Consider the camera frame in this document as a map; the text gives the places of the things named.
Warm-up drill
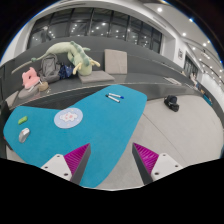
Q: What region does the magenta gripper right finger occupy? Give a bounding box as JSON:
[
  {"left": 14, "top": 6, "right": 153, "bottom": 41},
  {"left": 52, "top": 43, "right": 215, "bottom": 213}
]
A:
[{"left": 132, "top": 143, "right": 182, "bottom": 185}]

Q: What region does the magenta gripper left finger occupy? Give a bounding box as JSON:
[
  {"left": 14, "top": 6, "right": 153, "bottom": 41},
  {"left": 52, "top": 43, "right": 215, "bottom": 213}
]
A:
[{"left": 42, "top": 144, "right": 91, "bottom": 185}]

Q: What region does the small green eraser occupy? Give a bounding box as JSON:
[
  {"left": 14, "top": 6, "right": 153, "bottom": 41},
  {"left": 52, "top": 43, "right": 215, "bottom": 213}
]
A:
[{"left": 18, "top": 116, "right": 28, "bottom": 125}]

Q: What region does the black bag on floor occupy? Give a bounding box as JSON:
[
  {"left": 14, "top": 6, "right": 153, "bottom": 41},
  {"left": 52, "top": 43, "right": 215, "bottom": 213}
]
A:
[{"left": 164, "top": 95, "right": 179, "bottom": 112}]

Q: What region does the blue capped marker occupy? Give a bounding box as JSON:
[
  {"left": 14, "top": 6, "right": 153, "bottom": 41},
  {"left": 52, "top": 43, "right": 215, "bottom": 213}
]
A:
[{"left": 108, "top": 93, "right": 124, "bottom": 99}]

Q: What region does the black capped marker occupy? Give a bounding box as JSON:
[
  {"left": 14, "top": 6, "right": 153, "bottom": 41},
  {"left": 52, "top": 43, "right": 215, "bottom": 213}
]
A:
[{"left": 105, "top": 95, "right": 120, "bottom": 103}]

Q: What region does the small brown plush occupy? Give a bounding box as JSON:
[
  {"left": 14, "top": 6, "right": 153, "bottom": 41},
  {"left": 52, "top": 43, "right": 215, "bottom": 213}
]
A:
[{"left": 38, "top": 82, "right": 49, "bottom": 92}]

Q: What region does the flat grey seat cushion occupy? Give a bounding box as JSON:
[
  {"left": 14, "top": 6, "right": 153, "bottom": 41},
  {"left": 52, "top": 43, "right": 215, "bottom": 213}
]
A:
[{"left": 79, "top": 70, "right": 114, "bottom": 83}]

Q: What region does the dark blue bag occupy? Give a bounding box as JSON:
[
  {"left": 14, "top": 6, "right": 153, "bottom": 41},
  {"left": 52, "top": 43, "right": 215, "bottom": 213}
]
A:
[{"left": 59, "top": 64, "right": 74, "bottom": 79}]

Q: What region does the grey backpack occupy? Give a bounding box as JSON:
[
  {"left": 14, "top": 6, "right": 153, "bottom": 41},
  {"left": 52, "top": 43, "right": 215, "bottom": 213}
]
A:
[{"left": 38, "top": 54, "right": 60, "bottom": 83}]

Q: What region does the pink plush cushion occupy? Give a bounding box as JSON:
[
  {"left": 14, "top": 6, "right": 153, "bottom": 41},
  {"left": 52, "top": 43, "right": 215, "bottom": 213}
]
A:
[{"left": 22, "top": 67, "right": 40, "bottom": 89}]

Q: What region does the upright grey seat cushion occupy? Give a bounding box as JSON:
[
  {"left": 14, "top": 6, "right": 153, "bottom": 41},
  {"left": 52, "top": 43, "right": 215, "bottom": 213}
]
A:
[{"left": 104, "top": 49, "right": 127, "bottom": 74}]

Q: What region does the green dragon plush toy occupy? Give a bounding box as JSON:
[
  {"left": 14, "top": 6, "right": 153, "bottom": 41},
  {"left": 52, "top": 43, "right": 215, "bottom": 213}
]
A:
[{"left": 13, "top": 41, "right": 100, "bottom": 76}]

